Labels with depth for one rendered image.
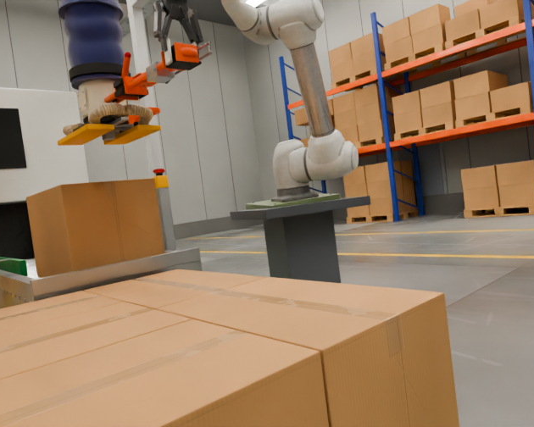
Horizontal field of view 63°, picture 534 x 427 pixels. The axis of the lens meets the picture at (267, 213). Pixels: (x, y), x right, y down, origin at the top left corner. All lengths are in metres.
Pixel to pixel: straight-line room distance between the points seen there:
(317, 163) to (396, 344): 1.18
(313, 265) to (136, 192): 0.84
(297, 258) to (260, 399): 1.33
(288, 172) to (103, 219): 0.82
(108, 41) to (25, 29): 9.93
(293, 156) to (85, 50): 0.93
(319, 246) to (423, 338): 1.10
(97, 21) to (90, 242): 0.85
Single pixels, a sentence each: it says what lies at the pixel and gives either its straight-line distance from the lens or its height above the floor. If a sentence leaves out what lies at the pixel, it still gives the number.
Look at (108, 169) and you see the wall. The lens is 11.48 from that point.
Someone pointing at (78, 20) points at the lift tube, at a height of 1.54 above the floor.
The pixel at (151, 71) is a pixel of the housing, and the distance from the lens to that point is 1.49.
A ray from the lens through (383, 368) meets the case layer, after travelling 0.88.
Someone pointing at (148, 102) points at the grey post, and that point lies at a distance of 5.26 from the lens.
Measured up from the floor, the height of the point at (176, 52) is 1.24.
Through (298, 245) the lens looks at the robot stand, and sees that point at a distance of 1.95.
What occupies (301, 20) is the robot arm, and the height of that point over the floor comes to 1.44.
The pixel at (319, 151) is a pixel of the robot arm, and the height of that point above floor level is 0.97.
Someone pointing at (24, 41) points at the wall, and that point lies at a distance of 11.68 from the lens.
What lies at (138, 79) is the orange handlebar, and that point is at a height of 1.24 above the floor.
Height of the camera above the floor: 0.80
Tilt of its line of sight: 2 degrees down
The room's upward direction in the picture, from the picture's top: 7 degrees counter-clockwise
